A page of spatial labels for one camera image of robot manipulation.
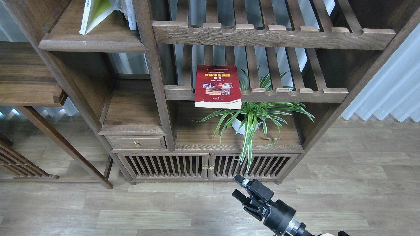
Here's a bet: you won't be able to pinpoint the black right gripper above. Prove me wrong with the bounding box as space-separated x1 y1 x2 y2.
232 174 300 236

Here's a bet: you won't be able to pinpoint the red cover book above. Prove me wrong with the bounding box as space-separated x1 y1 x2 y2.
195 65 242 109

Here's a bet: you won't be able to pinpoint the yellow green cover book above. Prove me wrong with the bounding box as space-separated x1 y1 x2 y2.
79 0 114 35

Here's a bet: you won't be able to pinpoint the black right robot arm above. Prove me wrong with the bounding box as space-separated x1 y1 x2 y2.
232 174 313 236

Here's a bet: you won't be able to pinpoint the right slatted cabinet door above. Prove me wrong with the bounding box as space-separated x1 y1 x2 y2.
207 154 298 181

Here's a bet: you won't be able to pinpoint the slatted cabinet door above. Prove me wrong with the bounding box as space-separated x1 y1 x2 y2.
207 154 298 181
117 153 209 182

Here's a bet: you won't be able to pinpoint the white plant pot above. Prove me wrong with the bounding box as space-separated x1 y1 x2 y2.
232 114 262 135

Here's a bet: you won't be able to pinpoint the green spider plant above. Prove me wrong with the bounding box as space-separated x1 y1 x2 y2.
200 80 314 170

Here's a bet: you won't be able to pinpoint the left slatted cabinet door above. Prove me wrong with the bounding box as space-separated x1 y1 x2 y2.
117 153 209 182

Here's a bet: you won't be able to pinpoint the dark wooden bookshelf unit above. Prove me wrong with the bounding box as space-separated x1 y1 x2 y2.
1 0 419 184

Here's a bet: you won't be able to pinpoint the small wooden drawer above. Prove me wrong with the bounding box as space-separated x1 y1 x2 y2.
105 135 166 150

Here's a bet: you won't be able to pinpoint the white curtain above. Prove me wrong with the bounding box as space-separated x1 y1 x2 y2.
341 26 420 122

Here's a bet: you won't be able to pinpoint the white rolled papers in plastic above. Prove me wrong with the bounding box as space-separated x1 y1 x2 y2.
114 0 137 30

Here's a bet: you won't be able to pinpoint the wooden side table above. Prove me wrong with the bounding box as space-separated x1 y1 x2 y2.
0 42 113 188

